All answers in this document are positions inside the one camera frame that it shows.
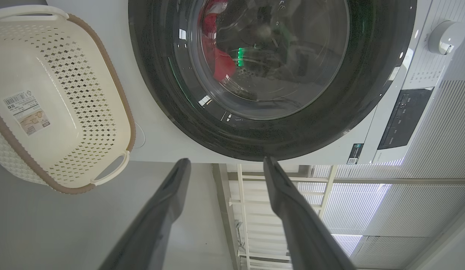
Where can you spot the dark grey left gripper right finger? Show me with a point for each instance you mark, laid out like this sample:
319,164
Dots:
303,232

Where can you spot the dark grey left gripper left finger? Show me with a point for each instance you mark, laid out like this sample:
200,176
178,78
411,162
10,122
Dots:
150,225

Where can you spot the black round glass washer door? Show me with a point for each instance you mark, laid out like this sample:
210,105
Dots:
153,75

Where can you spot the red and white garment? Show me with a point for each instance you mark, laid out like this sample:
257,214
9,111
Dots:
222,63

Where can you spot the black washing machine display panel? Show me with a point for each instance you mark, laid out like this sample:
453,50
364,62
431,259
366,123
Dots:
405,118

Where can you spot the cream perforated laundry basket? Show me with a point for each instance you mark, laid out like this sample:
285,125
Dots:
37,67

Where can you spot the white front-load washing machine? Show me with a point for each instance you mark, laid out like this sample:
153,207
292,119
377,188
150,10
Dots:
116,22

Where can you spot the white washing machine dial knob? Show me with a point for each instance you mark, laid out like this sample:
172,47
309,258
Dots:
444,36

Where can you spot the paper product label sticker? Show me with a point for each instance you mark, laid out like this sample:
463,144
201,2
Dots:
26,112

